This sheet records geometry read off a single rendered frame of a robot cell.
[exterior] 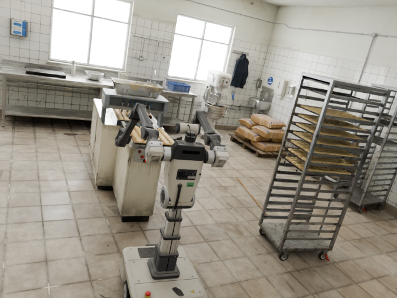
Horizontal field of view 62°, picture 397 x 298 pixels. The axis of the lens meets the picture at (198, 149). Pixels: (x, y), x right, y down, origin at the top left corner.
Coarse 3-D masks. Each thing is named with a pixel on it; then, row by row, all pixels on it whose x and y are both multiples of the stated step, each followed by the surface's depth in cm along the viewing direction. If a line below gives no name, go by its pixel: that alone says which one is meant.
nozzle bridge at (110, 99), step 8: (104, 88) 386; (104, 96) 367; (112, 96) 362; (120, 96) 365; (128, 96) 368; (136, 96) 377; (160, 96) 406; (104, 104) 364; (112, 104) 373; (120, 104) 376; (152, 104) 389; (160, 104) 393; (168, 104) 387; (104, 112) 375; (152, 112) 388; (160, 112) 391; (104, 120) 378; (160, 120) 402
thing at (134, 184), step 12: (120, 156) 361; (132, 156) 320; (120, 168) 357; (132, 168) 325; (144, 168) 329; (156, 168) 334; (120, 180) 352; (132, 180) 329; (144, 180) 334; (156, 180) 339; (120, 192) 348; (132, 192) 334; (144, 192) 339; (156, 192) 344; (120, 204) 344; (132, 204) 339; (144, 204) 344; (132, 216) 347; (144, 216) 352
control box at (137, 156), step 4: (136, 148) 316; (140, 148) 318; (144, 148) 320; (136, 152) 317; (144, 152) 320; (136, 156) 318; (140, 156) 320; (144, 156) 321; (136, 160) 320; (140, 160) 321
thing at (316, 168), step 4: (292, 160) 334; (296, 160) 336; (300, 160) 338; (296, 164) 323; (300, 164) 325; (300, 168) 317; (308, 168) 320; (312, 168) 321; (316, 168) 324; (320, 168) 327; (324, 168) 329; (328, 168) 334; (332, 168) 335; (336, 168) 337; (340, 168) 340; (324, 172) 319; (328, 172) 321; (332, 172) 322; (336, 172) 324; (340, 172) 327; (344, 172) 329; (348, 172) 332
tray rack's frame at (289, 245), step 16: (336, 80) 279; (368, 96) 322; (384, 96) 302; (368, 144) 314; (352, 192) 329; (272, 224) 373; (272, 240) 342; (288, 240) 347; (304, 240) 353; (320, 240) 360
